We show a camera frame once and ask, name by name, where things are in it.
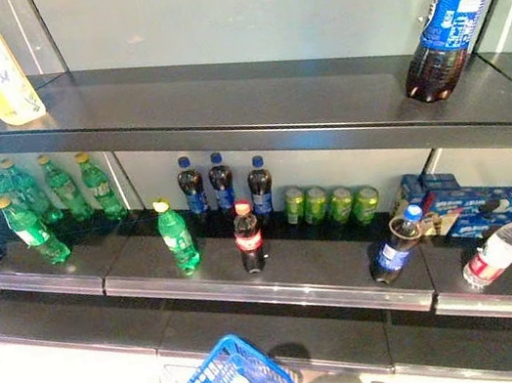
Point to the black base shelf board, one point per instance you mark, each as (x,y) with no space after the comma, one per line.
(260,329)

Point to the black metal shelf board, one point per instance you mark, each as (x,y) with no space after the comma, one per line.
(241,105)

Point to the green soda can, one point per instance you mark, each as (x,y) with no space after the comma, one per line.
(341,206)
(365,207)
(294,205)
(315,207)

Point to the black shelf with clear rail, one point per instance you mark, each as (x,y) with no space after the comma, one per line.
(309,266)

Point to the Coca-Cola bottle red cap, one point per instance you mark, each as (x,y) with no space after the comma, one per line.
(249,242)

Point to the water bottle red cap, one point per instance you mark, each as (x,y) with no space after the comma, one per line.
(500,252)

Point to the blue Oreo cookie box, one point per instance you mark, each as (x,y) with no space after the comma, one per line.
(487,207)
(426,186)

